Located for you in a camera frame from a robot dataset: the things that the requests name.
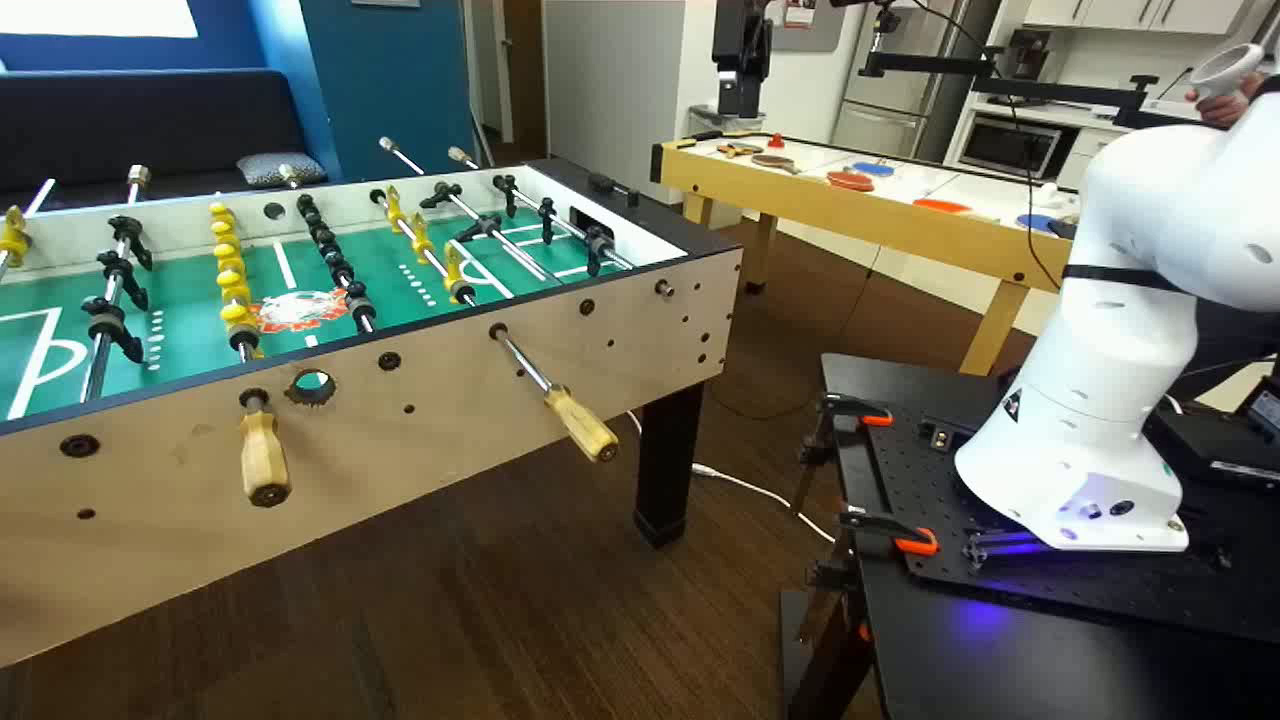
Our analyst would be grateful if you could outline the black clamp orange handle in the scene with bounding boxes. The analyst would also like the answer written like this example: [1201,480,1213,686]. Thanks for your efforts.
[844,510,945,562]
[813,390,899,435]

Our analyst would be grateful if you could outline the foosball rod two black players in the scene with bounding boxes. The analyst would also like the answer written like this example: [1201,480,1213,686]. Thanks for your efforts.
[415,177,556,285]

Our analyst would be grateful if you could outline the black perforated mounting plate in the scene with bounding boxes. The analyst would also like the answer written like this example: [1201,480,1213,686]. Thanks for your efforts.
[855,395,1280,614]

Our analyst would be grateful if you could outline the white projection screen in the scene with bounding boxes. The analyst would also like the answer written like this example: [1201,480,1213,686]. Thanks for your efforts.
[0,0,204,38]

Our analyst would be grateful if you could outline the grey cushion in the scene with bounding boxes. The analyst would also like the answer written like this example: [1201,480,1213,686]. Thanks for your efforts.
[234,148,328,193]

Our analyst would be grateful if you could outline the foosball rod black goalie players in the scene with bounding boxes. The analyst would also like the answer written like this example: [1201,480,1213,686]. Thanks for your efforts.
[446,139,637,273]

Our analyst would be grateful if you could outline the foosball rod five yellow players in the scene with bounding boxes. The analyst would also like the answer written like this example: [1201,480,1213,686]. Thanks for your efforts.
[204,194,295,510]

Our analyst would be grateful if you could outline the black controller box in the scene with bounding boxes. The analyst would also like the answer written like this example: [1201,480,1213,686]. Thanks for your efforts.
[1145,384,1280,487]

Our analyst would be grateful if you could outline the brown wooden door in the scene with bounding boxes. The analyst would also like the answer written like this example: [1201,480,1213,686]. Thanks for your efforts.
[496,0,553,159]

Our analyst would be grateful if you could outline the foosball rod three yellow players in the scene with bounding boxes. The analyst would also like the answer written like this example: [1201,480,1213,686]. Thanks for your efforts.
[373,131,630,467]

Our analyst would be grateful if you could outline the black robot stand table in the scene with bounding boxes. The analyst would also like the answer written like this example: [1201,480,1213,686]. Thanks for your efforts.
[778,347,1280,720]

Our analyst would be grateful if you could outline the microwave oven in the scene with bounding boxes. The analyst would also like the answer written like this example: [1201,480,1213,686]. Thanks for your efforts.
[955,107,1073,180]

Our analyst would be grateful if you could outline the foosball rod three black players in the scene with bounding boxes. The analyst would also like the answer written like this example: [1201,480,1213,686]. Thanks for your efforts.
[75,159,155,405]

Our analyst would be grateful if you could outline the foosball rod five black players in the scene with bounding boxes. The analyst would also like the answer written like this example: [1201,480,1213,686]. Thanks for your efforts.
[274,154,385,342]

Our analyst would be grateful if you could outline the white floor cable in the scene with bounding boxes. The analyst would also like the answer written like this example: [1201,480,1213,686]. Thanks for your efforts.
[626,412,840,548]

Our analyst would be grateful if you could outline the foosball rod two yellow players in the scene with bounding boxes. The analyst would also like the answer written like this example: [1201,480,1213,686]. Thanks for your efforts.
[0,177,59,276]

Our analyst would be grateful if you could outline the white wall cabinets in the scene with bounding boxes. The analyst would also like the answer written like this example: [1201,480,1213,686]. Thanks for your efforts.
[1015,0,1253,38]

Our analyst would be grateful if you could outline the wooden foosball table green field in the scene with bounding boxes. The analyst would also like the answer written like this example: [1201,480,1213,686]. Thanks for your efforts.
[0,154,750,673]

